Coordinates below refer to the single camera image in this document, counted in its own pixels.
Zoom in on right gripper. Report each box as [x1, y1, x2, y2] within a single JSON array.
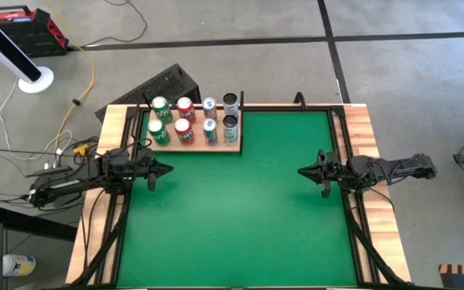
[[297, 149, 354, 198]]

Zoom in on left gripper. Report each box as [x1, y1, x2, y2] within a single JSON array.
[[133, 147, 174, 193]]

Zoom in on green Sprite can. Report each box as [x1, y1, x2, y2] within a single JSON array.
[[147, 118, 172, 147], [151, 96, 174, 124]]

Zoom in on red Fanta can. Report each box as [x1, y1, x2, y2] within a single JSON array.
[[173, 117, 196, 147], [176, 97, 197, 124]]

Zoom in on blue silver Red Bull can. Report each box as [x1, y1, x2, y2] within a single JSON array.
[[201, 97, 218, 121], [201, 118, 219, 147]]

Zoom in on white Celsius Arctic Vibe can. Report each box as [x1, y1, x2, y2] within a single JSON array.
[[222, 114, 240, 147], [222, 93, 240, 118]]

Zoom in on black mesh computer case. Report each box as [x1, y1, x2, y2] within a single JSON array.
[[94, 62, 202, 122]]

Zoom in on green table mat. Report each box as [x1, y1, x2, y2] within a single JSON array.
[[115, 110, 358, 288]]

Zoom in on black floor beam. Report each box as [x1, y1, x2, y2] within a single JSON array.
[[0, 203, 79, 243]]

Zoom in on white wipes canister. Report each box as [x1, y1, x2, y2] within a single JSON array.
[[1, 253, 37, 278]]

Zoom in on orange black striped box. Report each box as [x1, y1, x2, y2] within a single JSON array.
[[437, 263, 464, 290]]

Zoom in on red black toolbox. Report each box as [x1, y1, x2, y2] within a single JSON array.
[[0, 4, 70, 59]]

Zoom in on white tower fan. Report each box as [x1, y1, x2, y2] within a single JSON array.
[[0, 3, 55, 95]]

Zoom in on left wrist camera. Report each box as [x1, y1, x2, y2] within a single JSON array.
[[103, 147, 131, 166]]

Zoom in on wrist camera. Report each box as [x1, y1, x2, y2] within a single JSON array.
[[350, 155, 376, 175], [103, 147, 131, 166]]

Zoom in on black aluminium table frame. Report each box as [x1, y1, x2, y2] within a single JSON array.
[[68, 102, 412, 290]]

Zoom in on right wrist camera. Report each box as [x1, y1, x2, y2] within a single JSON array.
[[350, 155, 376, 175]]

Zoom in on wooden shelf black metal frame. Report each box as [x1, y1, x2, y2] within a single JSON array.
[[145, 90, 244, 154]]

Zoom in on black cable loop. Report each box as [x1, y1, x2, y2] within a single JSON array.
[[293, 91, 309, 111]]

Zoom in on yellow cable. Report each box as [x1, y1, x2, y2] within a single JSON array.
[[43, 0, 96, 151]]

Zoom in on thin black floor cable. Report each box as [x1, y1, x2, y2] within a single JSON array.
[[82, 0, 148, 48]]

